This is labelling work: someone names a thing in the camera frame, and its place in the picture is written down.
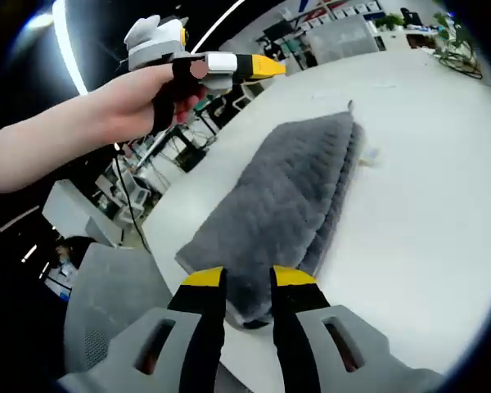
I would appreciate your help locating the small green plant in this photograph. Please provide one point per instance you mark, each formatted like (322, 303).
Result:
(388, 20)

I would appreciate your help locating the grey fluffy towel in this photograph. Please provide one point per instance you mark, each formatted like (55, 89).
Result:
(278, 196)

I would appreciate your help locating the white cabinet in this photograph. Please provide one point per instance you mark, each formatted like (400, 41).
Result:
(73, 209)

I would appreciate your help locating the grey mesh chair back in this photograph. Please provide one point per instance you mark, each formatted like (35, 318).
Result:
(343, 37)

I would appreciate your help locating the green plant in white pot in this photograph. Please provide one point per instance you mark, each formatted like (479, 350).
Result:
(454, 37)

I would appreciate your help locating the long ceiling light strip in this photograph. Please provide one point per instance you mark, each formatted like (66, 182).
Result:
(217, 24)
(65, 45)

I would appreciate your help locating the grey mesh office chair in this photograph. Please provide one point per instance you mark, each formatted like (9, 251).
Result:
(106, 286)

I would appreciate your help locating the shelf with white storage bins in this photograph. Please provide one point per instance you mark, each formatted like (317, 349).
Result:
(352, 8)

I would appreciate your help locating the person's left hand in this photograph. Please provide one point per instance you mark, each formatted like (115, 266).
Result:
(127, 106)

